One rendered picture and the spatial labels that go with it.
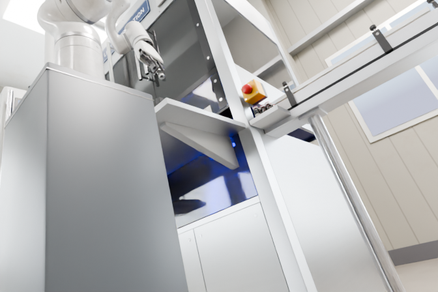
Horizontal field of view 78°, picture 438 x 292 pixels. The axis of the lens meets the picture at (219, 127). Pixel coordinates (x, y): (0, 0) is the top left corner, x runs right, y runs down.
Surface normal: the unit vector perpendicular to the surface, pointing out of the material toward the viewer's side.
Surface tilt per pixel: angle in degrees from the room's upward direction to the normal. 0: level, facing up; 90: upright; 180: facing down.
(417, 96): 90
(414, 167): 90
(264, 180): 90
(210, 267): 90
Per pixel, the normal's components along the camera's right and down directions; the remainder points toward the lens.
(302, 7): -0.64, -0.18
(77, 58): 0.29, -0.48
